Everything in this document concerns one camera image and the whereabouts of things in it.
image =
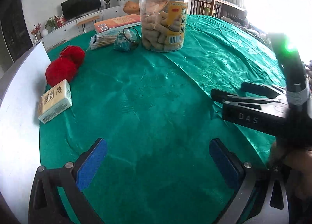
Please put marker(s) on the black flat television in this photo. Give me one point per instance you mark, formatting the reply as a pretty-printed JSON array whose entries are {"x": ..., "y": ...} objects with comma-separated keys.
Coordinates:
[{"x": 74, "y": 8}]

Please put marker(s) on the orange lounge chair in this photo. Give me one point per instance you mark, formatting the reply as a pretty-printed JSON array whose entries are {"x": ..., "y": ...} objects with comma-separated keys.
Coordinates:
[{"x": 131, "y": 7}]

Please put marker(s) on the white storage box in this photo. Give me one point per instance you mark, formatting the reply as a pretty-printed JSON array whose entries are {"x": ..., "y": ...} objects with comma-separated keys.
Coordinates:
[{"x": 22, "y": 85}]

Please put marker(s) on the clear plastic snack jar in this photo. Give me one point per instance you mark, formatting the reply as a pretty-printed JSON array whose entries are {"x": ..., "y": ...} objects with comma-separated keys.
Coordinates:
[{"x": 163, "y": 24}]

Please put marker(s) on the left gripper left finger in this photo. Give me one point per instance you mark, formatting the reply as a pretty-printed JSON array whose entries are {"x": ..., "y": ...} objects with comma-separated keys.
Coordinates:
[{"x": 45, "y": 204}]

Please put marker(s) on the red flower vase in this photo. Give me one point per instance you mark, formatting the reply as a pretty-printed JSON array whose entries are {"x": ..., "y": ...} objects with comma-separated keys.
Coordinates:
[{"x": 39, "y": 33}]

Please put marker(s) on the black glass cabinet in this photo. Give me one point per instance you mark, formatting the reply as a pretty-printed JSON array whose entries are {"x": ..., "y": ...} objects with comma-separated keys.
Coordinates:
[{"x": 15, "y": 31}]

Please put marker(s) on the small wooden bench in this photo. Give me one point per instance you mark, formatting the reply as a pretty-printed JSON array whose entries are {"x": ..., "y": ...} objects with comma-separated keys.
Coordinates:
[{"x": 86, "y": 21}]

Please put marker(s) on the white tv cabinet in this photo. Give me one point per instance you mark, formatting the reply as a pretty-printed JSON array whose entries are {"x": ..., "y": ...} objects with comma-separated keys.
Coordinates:
[{"x": 69, "y": 30}]

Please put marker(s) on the teal patterned pouch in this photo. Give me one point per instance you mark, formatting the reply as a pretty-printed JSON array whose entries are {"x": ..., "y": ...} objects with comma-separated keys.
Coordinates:
[{"x": 127, "y": 39}]

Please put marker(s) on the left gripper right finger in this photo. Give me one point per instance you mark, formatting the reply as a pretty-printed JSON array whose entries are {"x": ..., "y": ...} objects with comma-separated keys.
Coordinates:
[{"x": 259, "y": 196}]

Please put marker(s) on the green tablecloth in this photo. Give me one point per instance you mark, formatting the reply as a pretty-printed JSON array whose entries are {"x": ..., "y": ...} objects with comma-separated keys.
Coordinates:
[{"x": 155, "y": 112}]

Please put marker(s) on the orange book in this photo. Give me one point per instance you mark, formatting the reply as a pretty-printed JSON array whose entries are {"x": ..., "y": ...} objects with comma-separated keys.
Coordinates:
[{"x": 118, "y": 23}]

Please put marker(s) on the tissue paper pack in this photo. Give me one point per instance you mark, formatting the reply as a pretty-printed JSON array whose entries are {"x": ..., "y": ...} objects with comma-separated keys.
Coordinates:
[{"x": 54, "y": 102}]

